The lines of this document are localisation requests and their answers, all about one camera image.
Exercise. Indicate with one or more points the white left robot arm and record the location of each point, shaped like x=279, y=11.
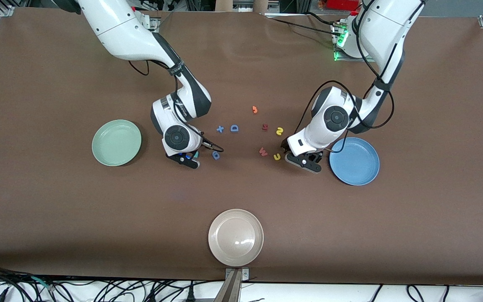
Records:
x=384, y=29

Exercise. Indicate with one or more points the pale green plate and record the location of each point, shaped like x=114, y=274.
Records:
x=116, y=142

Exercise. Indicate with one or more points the pink foam letter w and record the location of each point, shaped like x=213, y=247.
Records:
x=263, y=152

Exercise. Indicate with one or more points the black power plug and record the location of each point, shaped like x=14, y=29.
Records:
x=190, y=295

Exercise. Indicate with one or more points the blue foam letter g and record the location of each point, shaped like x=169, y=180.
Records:
x=213, y=155

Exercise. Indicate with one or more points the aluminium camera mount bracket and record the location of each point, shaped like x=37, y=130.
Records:
x=235, y=285

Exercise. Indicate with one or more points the beige plate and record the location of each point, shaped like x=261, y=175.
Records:
x=235, y=237

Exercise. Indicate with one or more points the standing person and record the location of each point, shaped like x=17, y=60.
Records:
x=224, y=5

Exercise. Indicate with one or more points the yellow foam letter n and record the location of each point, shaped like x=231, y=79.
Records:
x=279, y=131

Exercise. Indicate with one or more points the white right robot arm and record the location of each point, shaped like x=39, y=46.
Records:
x=115, y=29

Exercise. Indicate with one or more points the blue plate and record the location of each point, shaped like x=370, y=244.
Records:
x=357, y=163

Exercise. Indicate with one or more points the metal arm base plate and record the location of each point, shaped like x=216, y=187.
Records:
x=350, y=59
x=154, y=23

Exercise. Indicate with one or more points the blue foam letter D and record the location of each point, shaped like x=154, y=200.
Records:
x=231, y=128

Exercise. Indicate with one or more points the red box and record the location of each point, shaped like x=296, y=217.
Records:
x=342, y=4

